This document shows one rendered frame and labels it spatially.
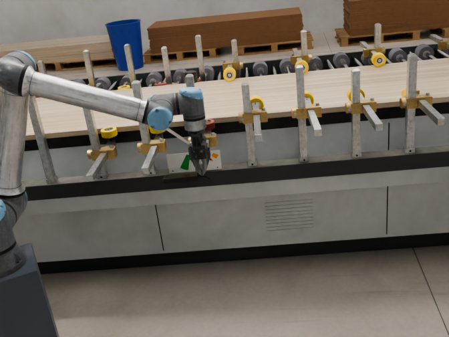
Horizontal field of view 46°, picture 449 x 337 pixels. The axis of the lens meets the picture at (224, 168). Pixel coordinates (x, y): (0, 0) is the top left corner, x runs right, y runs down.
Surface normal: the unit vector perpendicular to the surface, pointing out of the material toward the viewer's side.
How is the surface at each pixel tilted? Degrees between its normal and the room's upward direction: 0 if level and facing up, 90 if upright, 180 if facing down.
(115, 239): 90
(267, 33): 90
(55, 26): 90
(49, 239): 90
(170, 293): 0
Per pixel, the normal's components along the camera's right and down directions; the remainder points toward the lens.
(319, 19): -0.10, 0.41
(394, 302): -0.11, -0.91
